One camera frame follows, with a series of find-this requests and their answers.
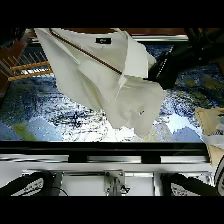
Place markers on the white shirt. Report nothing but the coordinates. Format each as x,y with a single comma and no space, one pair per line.
100,76

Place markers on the brown clothes hanger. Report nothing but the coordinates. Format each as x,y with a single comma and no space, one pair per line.
86,52

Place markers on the yellow garment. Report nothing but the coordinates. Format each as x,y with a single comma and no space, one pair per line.
208,120

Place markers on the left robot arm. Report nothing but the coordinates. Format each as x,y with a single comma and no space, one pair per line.
23,185

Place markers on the silver frame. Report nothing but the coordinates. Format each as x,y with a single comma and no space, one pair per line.
113,166

